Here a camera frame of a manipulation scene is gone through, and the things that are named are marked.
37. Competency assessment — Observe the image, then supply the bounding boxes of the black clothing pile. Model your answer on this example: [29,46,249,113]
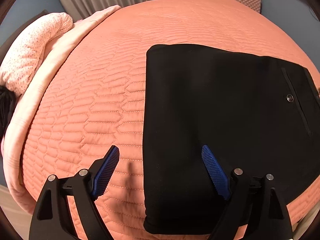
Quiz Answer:
[0,86,17,138]

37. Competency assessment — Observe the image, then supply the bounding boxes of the light pink blanket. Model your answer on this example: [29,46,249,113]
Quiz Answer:
[1,5,120,214]

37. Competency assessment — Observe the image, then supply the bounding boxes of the black pants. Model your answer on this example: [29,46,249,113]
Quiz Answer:
[143,44,319,235]

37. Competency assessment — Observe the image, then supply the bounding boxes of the pink dotted pillow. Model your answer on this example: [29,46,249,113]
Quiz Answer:
[1,12,73,97]

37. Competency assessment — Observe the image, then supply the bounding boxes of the orange quilted bedspread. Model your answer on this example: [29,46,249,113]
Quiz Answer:
[15,0,319,239]

